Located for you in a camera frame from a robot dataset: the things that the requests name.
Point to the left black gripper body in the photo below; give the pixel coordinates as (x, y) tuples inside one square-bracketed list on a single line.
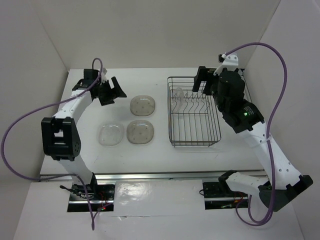
[(104, 90)]

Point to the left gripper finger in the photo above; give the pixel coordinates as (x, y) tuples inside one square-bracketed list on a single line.
[(106, 100), (117, 90)]

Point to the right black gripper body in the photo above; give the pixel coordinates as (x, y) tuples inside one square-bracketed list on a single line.
[(218, 98)]

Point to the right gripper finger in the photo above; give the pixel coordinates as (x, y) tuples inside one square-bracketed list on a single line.
[(207, 90), (203, 74)]

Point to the smoky glass plate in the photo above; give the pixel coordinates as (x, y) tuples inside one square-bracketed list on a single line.
[(142, 105), (140, 132)]

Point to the clear glass plate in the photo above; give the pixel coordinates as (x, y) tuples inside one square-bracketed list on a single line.
[(177, 100), (110, 134)]

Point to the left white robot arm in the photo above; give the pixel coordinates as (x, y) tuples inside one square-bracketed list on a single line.
[(60, 137)]

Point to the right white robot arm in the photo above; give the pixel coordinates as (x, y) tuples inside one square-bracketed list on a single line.
[(283, 182)]

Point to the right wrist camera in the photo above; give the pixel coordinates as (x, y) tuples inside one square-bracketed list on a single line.
[(227, 61)]

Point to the grey wire dish rack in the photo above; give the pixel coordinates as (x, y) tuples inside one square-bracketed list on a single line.
[(197, 123)]

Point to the aluminium rail front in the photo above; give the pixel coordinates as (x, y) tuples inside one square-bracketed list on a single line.
[(149, 176)]

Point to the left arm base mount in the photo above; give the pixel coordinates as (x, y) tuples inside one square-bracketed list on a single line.
[(102, 200)]

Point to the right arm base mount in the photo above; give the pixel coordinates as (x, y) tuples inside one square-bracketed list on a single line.
[(217, 195)]

